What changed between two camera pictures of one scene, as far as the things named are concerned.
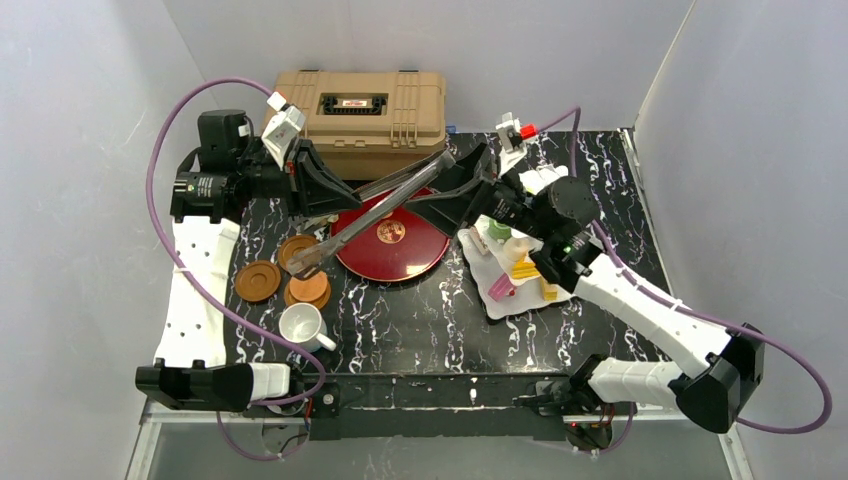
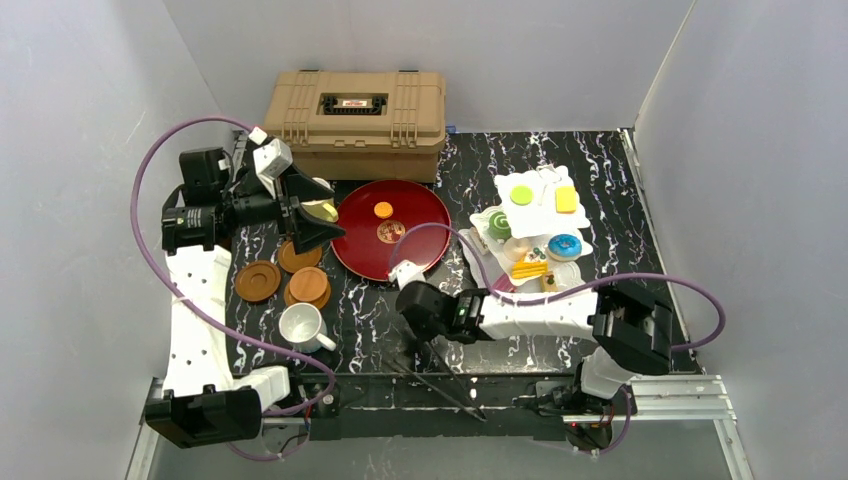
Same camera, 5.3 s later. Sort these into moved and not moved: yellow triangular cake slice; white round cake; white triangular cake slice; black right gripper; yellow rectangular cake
Moved: black right gripper
Not moved: yellow rectangular cake; yellow triangular cake slice; white round cake; white triangular cake slice
